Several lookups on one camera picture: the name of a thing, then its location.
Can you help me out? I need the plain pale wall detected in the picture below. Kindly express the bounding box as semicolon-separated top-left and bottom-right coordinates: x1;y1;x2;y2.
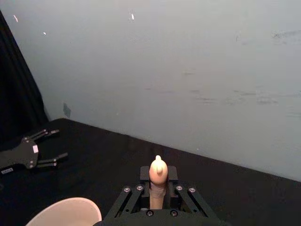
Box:
0;0;301;182

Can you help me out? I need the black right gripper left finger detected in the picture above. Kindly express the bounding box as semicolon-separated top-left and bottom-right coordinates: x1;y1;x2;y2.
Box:
105;166;151;218

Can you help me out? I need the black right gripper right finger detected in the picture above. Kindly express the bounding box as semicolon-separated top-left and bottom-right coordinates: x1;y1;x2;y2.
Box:
166;166;221;221

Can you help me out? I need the white tape roll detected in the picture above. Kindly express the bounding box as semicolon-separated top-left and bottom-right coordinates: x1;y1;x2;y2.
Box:
25;197;103;226

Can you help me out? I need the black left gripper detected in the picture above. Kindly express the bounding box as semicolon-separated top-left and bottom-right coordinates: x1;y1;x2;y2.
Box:
0;129;69;176

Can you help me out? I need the small white plastic piece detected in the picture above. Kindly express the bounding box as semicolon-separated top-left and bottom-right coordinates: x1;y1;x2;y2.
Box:
149;155;169;210

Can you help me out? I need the black table cloth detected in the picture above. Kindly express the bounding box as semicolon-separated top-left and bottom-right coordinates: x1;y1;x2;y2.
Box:
0;117;301;226

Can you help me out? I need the black curtain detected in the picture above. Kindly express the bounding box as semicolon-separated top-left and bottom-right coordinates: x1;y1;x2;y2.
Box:
0;9;49;145

